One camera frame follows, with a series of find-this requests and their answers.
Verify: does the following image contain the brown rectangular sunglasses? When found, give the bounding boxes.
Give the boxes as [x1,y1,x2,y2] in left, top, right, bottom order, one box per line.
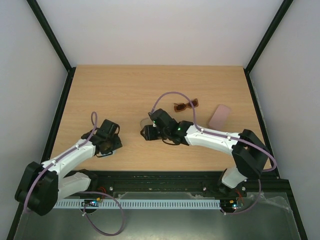
[174,98,199,113]

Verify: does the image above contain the pink glasses case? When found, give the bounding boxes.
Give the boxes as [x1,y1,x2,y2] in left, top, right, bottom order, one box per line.
[208,104,231,131]

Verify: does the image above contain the brown plaid glasses case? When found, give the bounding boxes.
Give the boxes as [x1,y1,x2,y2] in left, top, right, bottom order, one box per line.
[140,117,154,129]

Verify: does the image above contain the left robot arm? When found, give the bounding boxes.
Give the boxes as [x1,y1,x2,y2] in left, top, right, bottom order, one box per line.
[14,119,122,216]

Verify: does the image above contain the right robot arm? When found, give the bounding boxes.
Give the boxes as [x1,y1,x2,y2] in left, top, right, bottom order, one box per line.
[140,108,270,196]

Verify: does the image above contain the metal floor plate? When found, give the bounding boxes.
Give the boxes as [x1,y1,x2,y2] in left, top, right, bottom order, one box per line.
[14,193,300,240]

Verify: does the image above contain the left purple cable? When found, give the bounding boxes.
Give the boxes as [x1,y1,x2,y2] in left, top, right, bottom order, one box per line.
[23,111,125,236]

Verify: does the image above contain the purple cable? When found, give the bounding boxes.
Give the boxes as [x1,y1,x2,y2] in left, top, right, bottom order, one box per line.
[23,111,125,236]
[151,91,278,216]

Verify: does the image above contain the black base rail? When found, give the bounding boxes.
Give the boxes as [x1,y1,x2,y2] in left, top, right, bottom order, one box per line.
[74,170,291,198]

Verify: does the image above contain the light blue cable duct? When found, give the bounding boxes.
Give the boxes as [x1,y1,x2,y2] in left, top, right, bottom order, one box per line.
[54,199,221,210]

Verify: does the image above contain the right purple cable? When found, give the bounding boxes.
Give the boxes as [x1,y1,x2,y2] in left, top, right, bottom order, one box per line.
[151,91,278,216]

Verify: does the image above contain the left black frame post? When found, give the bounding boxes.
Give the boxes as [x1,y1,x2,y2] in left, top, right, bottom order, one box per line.
[25,0,75,73]

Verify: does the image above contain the black frame post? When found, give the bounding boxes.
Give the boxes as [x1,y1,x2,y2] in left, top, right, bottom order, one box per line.
[244,0,295,73]
[25,0,75,73]

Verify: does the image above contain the right black frame post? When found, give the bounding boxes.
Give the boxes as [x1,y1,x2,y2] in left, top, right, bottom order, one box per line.
[244,0,295,73]

